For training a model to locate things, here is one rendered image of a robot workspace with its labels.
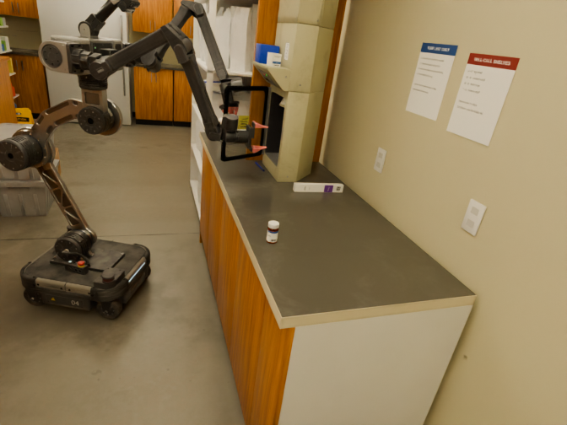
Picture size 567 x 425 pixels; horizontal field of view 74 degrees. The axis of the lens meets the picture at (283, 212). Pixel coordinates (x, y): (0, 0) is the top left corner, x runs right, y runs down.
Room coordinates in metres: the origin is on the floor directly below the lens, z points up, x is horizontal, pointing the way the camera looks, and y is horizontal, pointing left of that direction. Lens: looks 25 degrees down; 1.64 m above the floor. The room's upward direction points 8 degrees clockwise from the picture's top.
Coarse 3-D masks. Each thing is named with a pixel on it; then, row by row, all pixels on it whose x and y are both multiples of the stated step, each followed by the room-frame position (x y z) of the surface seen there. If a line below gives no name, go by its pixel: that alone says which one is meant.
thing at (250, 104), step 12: (240, 96) 2.04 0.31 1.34; (252, 96) 2.10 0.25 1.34; (264, 96) 2.17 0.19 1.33; (228, 108) 1.98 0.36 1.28; (240, 108) 2.04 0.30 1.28; (252, 108) 2.11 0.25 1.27; (240, 120) 2.05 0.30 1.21; (252, 120) 2.12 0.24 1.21; (228, 144) 1.99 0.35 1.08; (240, 144) 2.06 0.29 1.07; (252, 144) 2.13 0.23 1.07; (228, 156) 1.99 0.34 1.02
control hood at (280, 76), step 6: (258, 66) 2.05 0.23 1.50; (264, 66) 1.94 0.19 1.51; (270, 66) 1.96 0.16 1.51; (270, 72) 1.87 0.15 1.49; (276, 72) 1.88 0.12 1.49; (282, 72) 1.89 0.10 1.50; (288, 72) 1.90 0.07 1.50; (264, 78) 2.18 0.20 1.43; (276, 78) 1.89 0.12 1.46; (282, 78) 1.90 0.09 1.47; (288, 78) 1.91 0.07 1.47; (276, 84) 1.96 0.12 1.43; (282, 84) 1.90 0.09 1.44; (288, 84) 1.91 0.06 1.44; (288, 90) 1.91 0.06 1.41
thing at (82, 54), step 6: (72, 48) 1.67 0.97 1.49; (78, 48) 1.72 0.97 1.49; (72, 54) 1.66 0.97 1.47; (78, 54) 1.66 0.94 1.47; (84, 54) 1.67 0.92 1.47; (90, 54) 1.70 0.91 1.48; (72, 60) 1.65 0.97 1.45; (78, 60) 1.66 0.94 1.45; (84, 60) 1.66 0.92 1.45; (72, 66) 1.66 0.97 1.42; (78, 66) 1.66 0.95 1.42; (84, 66) 1.67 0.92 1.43; (72, 72) 1.65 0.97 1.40; (78, 72) 1.70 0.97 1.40
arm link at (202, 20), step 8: (200, 8) 2.26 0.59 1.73; (200, 16) 2.26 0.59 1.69; (200, 24) 2.25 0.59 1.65; (208, 24) 2.25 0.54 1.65; (208, 32) 2.23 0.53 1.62; (208, 40) 2.21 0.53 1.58; (208, 48) 2.19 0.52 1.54; (216, 48) 2.19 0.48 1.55; (216, 56) 2.17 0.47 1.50; (216, 64) 2.14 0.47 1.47; (216, 72) 2.12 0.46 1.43
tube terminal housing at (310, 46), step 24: (288, 24) 2.03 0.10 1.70; (312, 48) 1.94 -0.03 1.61; (312, 72) 1.95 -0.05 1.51; (288, 96) 1.91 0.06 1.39; (312, 96) 1.99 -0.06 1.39; (288, 120) 1.92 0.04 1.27; (312, 120) 2.04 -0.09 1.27; (288, 144) 1.92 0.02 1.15; (312, 144) 2.09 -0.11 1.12; (288, 168) 1.93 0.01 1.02
